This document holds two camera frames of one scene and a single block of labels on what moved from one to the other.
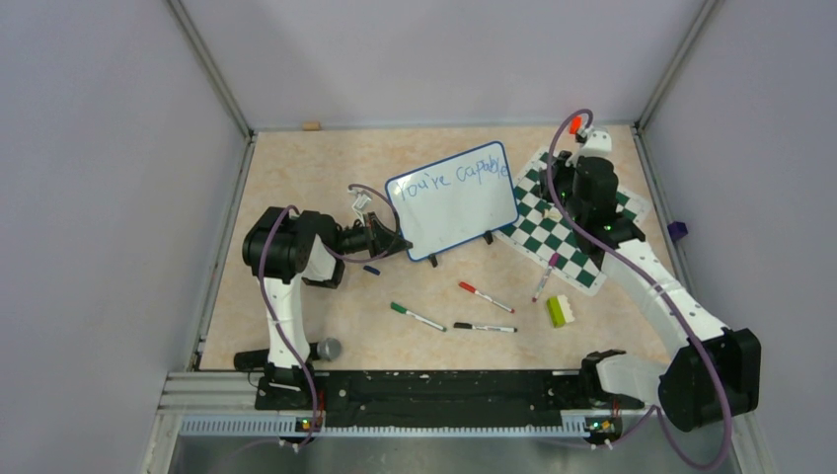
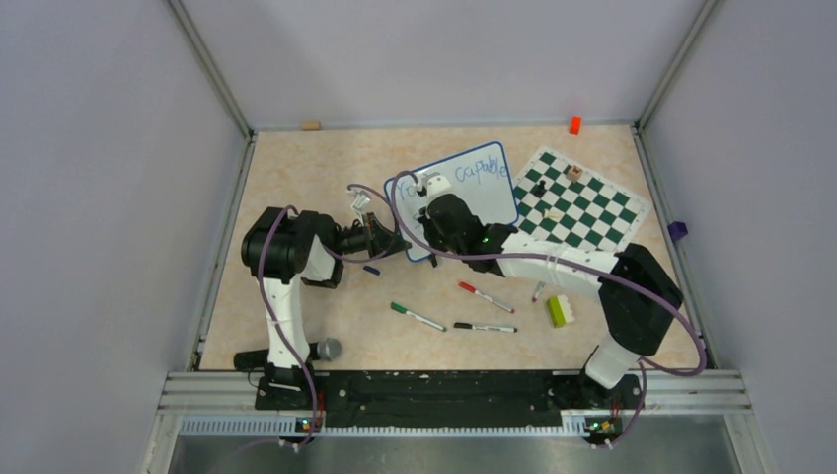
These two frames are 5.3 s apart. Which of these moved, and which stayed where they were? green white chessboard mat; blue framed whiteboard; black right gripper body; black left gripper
Moved: black right gripper body
Stayed: blue framed whiteboard; black left gripper; green white chessboard mat
